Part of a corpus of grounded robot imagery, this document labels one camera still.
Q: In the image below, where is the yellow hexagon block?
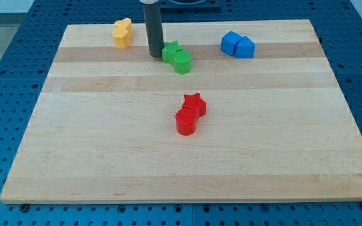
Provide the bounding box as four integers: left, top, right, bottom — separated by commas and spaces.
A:
111, 28, 132, 49

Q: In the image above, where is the green cylinder block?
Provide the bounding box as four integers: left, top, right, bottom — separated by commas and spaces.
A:
172, 50, 192, 75

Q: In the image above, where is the green star block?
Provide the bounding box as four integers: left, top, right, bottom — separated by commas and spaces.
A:
162, 41, 182, 64

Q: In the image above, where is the light wooden board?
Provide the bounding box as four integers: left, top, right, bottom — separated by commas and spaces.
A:
0, 19, 362, 204

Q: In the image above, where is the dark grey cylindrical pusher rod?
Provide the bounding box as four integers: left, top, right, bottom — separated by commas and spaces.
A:
140, 0, 164, 58

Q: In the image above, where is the red cylinder block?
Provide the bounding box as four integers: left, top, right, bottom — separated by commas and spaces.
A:
175, 108, 197, 136

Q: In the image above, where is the red star block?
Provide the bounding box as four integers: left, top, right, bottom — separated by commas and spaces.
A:
182, 93, 207, 117

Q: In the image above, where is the yellow heart block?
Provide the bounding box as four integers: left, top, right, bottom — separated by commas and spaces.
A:
114, 18, 134, 38

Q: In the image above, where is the blue cube block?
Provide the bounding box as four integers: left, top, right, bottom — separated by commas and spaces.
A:
221, 31, 243, 56

